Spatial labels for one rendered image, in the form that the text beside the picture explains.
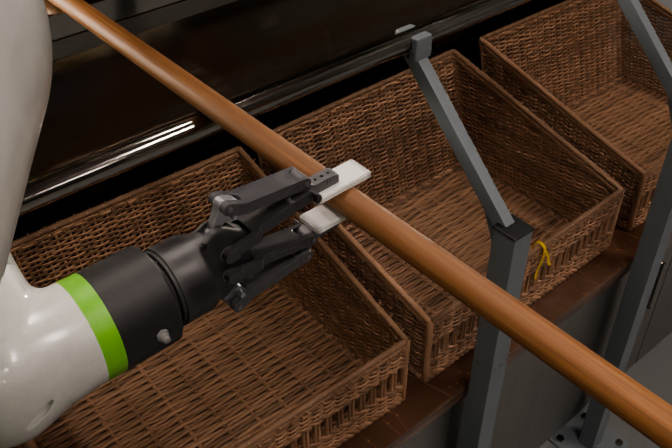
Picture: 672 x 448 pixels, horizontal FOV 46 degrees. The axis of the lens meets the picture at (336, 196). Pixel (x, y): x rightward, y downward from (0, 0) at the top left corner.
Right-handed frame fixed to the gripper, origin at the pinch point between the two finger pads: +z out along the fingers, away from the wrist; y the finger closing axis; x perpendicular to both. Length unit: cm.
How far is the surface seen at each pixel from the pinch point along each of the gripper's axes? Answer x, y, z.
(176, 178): -55, 35, 11
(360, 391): -9, 51, 13
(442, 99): -16.3, 9.9, 34.3
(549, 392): -4, 88, 64
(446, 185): -45, 60, 72
